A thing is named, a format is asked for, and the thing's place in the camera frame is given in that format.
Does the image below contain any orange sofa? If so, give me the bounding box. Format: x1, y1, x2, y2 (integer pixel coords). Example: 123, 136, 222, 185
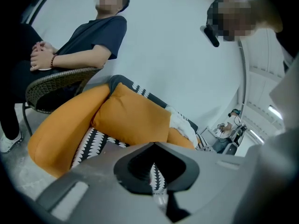
27, 75, 218, 179

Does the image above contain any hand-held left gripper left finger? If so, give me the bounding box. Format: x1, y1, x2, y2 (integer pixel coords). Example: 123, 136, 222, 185
37, 142, 169, 224

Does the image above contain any white fluffy blanket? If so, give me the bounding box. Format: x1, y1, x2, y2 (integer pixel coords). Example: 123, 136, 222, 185
166, 104, 196, 145

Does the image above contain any dark wicker chair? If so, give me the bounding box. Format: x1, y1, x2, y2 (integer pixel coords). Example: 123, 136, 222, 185
22, 66, 105, 137

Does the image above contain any person's face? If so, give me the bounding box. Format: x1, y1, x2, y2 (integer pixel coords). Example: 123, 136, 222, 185
206, 0, 260, 43

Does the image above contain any ceiling tube light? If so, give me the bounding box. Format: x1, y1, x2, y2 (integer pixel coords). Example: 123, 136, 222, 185
249, 127, 264, 140
268, 105, 284, 119

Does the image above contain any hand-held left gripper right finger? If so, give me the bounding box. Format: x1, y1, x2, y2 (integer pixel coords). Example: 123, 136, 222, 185
154, 142, 248, 224

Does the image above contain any black white striped sofa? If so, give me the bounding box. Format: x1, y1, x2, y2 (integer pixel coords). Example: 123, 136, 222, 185
70, 75, 217, 196

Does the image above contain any black backpack unit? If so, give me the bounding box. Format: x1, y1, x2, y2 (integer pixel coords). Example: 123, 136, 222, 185
233, 124, 246, 147

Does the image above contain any black head-mounted camera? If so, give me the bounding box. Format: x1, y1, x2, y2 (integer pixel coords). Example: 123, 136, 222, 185
200, 24, 220, 48

